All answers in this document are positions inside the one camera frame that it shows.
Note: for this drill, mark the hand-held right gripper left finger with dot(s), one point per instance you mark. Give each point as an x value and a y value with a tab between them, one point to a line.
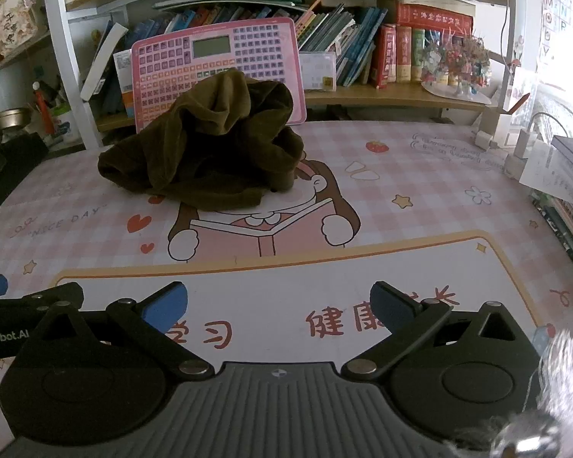
164	303

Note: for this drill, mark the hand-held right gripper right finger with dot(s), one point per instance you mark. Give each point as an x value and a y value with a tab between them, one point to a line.
391	305

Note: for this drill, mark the olive green garment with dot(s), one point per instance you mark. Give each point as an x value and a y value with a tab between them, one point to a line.
210	152

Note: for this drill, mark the pink cartoon desk mat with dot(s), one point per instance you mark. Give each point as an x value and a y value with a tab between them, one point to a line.
410	210

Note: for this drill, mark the metal bowl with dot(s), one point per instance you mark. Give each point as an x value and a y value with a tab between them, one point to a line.
10	118

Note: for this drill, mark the red pen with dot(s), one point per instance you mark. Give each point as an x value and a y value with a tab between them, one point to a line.
44	109

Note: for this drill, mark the shiny silver knob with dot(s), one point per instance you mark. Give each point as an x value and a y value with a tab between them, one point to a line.
525	439

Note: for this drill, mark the white charger plug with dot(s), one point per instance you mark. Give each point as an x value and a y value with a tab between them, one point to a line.
484	140

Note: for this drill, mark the white fluffy sleeve cuff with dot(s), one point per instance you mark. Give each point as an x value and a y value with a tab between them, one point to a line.
570	372

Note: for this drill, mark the white round pot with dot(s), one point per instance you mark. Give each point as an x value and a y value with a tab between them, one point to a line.
2	88

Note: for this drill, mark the stack of books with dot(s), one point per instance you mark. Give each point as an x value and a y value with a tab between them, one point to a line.
568	200

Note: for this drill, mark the white and wood bookshelf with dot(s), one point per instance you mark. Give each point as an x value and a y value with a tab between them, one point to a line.
391	96

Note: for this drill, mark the white slim book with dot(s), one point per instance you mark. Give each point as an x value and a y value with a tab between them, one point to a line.
105	57

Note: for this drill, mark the white pink-edged box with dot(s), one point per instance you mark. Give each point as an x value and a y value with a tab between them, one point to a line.
317	71

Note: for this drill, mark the red thick dictionary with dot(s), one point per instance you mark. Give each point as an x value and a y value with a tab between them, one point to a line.
387	55

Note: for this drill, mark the red yellow-base dictionary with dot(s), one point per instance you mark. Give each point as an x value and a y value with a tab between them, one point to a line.
404	55

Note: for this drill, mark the green yellow-base dictionary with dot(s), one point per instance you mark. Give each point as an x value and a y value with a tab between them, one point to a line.
418	55

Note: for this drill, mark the pink learning board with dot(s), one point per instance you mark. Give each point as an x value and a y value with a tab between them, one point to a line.
262	47

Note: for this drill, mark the row of thin books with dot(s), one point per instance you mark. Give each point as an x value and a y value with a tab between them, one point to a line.
336	26

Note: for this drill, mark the red gold-lettered thick book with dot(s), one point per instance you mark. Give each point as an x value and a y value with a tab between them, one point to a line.
434	15

